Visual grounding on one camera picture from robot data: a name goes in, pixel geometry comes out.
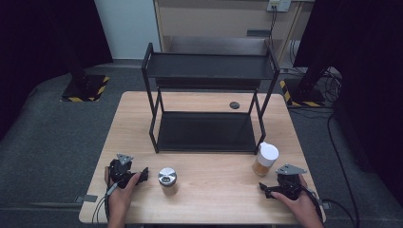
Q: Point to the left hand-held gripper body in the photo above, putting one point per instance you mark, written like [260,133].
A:
[120,172]

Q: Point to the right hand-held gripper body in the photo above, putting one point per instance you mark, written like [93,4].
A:
[289,185]

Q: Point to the silver-lid spice jar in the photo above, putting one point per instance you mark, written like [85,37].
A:
[168,181]

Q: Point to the white-lid spice jar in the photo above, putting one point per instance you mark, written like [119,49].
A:
[265,160]

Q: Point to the black metal two-tier rack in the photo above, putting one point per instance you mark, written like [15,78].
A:
[206,131]

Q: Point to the person's right hand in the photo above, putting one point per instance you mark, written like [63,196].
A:
[299,205]

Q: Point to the person's left hand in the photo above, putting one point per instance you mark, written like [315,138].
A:
[122,196]

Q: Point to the black table grommet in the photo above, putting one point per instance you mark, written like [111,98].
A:
[234,105]

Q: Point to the black stand with striped base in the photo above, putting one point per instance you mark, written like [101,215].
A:
[84,88]
[304,93]

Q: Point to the dark curtain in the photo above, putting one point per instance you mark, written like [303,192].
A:
[38,47]
[370,79]

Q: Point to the beige wooden cabinet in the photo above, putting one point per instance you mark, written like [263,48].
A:
[215,23]

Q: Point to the grey metal table bracket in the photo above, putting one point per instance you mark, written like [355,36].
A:
[324,204]
[86,198]

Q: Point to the white wall socket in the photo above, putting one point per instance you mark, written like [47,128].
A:
[278,4]

